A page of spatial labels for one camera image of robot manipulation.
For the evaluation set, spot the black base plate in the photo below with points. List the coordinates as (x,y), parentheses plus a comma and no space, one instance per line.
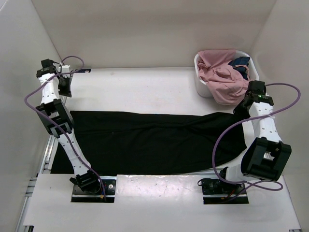
(216,191)
(95,196)

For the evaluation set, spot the blue white label sticker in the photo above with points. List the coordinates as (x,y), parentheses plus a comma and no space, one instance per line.
(84,71)

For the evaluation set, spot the aluminium frame rail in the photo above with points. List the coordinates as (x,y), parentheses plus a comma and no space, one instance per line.
(114,173)

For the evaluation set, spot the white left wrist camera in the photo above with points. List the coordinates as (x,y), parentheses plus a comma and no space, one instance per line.
(64,68)

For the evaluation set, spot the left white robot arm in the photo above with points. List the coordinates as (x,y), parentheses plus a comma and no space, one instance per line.
(59,123)

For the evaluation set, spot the pink garment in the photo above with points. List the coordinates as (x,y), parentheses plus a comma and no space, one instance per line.
(226,84)

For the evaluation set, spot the white plastic basket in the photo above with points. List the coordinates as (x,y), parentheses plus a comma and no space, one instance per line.
(201,86)

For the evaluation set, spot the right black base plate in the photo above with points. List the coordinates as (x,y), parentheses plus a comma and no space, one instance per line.
(216,191)

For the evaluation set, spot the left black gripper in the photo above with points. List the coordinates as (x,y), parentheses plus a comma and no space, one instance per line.
(67,92)

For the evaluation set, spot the black trousers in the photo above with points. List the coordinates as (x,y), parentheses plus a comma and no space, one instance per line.
(123,141)

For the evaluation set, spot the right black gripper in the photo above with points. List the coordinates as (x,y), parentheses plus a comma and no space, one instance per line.
(237,112)

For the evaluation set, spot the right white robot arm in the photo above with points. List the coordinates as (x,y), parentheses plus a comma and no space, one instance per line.
(267,156)

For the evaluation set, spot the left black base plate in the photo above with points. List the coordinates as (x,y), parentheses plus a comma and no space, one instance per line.
(95,196)

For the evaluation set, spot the dark blue garment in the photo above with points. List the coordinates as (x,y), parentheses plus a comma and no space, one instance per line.
(241,65)

